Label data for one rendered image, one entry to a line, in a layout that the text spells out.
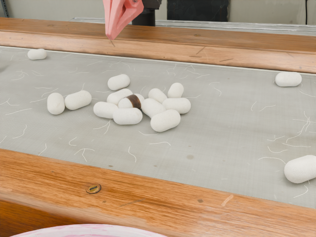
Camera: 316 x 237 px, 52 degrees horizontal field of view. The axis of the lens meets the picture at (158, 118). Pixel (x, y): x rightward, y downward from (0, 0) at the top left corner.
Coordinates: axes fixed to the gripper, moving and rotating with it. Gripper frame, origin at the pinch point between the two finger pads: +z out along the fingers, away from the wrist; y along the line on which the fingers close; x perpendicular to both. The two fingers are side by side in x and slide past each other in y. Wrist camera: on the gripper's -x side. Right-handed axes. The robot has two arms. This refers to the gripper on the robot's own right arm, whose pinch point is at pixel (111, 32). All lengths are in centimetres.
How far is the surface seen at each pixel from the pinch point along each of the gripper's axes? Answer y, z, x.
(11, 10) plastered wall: -182, -113, 158
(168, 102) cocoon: 9.9, 9.1, -0.2
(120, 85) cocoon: 1.7, 6.1, 3.4
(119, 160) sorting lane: 7.6, 17.4, -5.0
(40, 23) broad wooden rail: -24.8, -10.5, 15.4
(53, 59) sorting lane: -14.5, 0.2, 9.7
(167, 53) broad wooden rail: 4.7, -4.0, 11.9
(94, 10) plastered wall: -107, -118, 160
